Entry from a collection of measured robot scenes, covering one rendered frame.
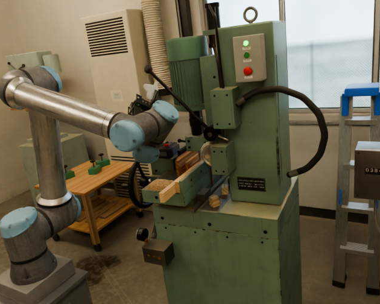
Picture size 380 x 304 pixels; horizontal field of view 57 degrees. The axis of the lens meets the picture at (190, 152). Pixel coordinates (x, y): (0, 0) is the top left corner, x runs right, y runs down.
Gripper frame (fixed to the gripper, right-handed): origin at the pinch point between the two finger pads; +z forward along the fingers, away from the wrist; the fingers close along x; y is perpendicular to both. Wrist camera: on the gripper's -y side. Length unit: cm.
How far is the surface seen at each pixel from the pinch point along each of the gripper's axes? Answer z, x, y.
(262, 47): -10.0, -42.6, -21.2
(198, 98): 2.1, -7.6, -20.5
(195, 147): -3.7, 12.5, -31.9
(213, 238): -40, 28, -46
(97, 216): 59, 163, -45
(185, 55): 10.6, -18.3, -7.6
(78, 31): 222, 99, 15
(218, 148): -22.1, -4.8, -28.1
